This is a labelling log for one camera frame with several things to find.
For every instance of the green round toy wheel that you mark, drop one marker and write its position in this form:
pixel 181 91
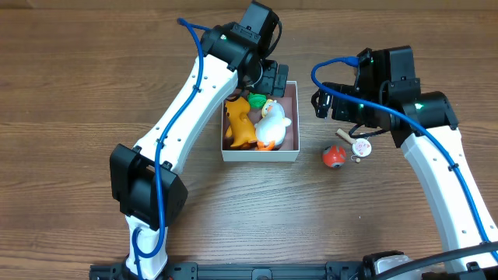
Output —
pixel 256 100

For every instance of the orange round ball toy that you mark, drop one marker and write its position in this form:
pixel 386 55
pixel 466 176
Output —
pixel 334 156

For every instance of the orange dinosaur toy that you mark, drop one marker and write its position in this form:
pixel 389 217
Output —
pixel 240 129

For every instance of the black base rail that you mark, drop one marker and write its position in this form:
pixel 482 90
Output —
pixel 329 271

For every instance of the white box pink interior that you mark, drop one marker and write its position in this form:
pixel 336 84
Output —
pixel 290 147

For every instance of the wooden pig rattle drum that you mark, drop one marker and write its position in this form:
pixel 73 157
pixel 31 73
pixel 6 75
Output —
pixel 360 147

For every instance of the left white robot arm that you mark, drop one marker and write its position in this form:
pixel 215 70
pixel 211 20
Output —
pixel 145 179

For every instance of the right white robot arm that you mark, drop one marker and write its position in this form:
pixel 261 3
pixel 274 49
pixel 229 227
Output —
pixel 387 95

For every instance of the white plush duck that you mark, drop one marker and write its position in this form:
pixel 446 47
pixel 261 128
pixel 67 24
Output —
pixel 271 129

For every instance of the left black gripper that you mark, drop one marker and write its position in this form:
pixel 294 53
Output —
pixel 278 78

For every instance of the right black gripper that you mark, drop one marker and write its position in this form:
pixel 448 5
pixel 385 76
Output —
pixel 324 103

